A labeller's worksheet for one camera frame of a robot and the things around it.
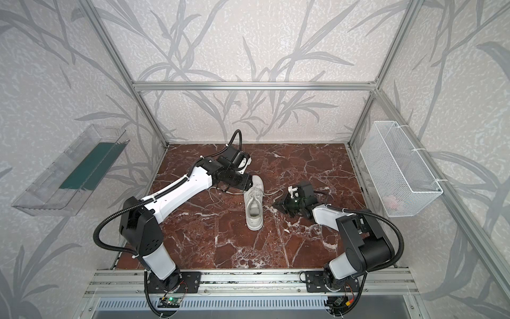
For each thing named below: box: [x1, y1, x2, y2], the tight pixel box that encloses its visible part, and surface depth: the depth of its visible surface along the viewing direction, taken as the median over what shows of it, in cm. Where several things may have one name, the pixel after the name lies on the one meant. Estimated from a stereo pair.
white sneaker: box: [243, 174, 264, 232], surface depth 88 cm
